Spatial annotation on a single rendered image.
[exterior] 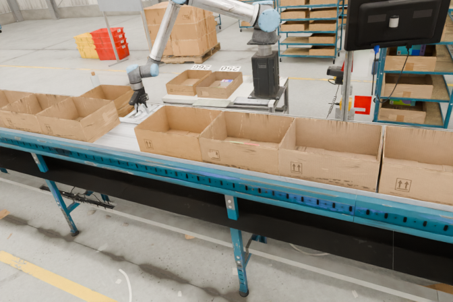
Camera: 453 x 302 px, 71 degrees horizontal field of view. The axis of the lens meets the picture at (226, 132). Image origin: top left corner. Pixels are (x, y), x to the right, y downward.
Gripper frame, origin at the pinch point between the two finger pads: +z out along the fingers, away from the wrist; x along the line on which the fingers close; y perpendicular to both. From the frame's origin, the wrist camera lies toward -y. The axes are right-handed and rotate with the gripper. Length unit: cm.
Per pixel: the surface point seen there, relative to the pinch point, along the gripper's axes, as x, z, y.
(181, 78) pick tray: 10, 0, 73
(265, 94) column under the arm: -81, 3, 55
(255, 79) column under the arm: -73, -9, 55
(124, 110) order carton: 19.8, 0.3, 2.0
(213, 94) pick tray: -38, 1, 46
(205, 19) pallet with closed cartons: 154, 8, 395
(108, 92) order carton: 54, -4, 22
